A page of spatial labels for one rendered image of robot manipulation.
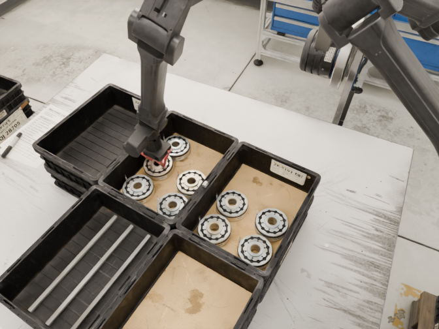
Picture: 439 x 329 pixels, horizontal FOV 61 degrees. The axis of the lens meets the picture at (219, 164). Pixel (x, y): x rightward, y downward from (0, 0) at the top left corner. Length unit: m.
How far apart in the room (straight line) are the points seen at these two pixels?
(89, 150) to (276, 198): 0.71
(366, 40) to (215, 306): 0.77
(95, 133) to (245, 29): 2.41
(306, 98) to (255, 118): 1.28
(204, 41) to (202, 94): 1.71
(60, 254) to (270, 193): 0.69
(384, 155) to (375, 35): 1.07
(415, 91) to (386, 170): 0.96
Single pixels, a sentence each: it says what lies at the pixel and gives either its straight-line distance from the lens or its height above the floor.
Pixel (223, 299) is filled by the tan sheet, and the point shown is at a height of 0.83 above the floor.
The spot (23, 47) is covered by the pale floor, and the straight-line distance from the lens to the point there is 3.80.
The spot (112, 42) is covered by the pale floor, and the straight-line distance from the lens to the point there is 3.59.
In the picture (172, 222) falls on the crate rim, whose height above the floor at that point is 0.93.
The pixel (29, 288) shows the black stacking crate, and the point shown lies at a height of 0.83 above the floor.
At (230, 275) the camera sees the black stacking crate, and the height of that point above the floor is 0.86.
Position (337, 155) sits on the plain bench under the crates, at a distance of 1.61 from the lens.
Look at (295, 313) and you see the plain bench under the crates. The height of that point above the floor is 0.70.
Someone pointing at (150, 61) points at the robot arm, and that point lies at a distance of 0.82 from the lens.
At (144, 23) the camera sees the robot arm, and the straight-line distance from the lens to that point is 0.76.
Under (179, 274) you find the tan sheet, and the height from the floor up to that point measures 0.83.
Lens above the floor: 1.86
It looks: 51 degrees down
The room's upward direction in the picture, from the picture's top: straight up
